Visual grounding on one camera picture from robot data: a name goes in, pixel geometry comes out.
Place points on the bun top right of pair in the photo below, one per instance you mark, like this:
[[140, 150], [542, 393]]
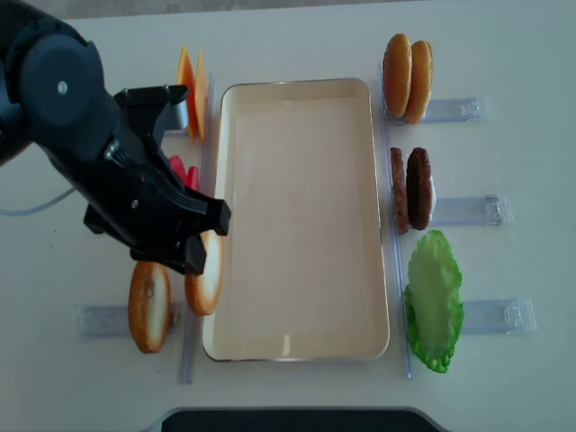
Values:
[[421, 81]]

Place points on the clear rail holder cheese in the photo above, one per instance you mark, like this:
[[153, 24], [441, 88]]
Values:
[[176, 133]]

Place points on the clear rail holder lettuce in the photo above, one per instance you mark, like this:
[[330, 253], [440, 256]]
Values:
[[510, 316]]

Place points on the red tomato slice inner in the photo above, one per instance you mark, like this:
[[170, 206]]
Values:
[[192, 178]]

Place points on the clear rail holder bread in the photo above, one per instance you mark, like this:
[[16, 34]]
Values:
[[458, 110], [101, 321]]

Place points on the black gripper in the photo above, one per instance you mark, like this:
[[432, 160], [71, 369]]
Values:
[[149, 209]]

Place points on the cream rectangular tray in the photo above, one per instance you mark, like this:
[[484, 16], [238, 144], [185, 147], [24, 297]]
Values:
[[304, 275]]

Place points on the clear rail holder patties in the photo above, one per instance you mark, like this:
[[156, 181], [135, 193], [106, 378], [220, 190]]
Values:
[[486, 210]]

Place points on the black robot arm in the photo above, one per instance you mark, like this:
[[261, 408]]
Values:
[[108, 146]]

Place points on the dark brown meat patty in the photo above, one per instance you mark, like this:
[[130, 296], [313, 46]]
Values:
[[419, 189]]

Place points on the orange cheese slice outer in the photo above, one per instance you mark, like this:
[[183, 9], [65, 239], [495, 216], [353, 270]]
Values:
[[185, 77]]

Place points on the clear long strip left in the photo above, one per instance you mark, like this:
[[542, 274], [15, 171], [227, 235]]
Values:
[[192, 339]]

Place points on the red tomato slice outer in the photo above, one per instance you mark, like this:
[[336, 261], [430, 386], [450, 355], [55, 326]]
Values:
[[178, 167]]

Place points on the bun top left of pair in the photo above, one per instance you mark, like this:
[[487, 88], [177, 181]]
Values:
[[396, 74]]

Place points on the bun of pair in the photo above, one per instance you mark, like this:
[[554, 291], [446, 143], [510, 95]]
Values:
[[396, 74], [421, 81]]

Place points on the green lettuce leaf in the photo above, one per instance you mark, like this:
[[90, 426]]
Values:
[[434, 311]]

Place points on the clear rail holder left bread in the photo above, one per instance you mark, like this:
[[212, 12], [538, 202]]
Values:
[[101, 321]]

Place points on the clear rail holder right bread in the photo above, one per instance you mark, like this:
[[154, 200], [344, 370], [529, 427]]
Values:
[[458, 110]]

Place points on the black base bottom edge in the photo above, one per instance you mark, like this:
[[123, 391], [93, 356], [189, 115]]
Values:
[[310, 419]]

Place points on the brown meat patty thin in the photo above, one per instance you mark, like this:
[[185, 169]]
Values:
[[399, 191]]

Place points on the red tomato slice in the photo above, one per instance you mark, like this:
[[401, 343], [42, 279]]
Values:
[[178, 167], [192, 178]]

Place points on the clear long strip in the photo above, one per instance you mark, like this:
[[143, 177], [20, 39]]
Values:
[[192, 339], [394, 237]]

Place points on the orange cheese slice inner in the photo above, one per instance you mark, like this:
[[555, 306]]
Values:
[[201, 88]]

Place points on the orange cheese slice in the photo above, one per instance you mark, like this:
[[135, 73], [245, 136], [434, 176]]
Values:
[[201, 88], [185, 77]]

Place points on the clear long strip right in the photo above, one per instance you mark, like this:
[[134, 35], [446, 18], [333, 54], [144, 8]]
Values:
[[394, 237]]

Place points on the bun slice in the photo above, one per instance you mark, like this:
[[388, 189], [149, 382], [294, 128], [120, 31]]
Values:
[[149, 306], [202, 291]]

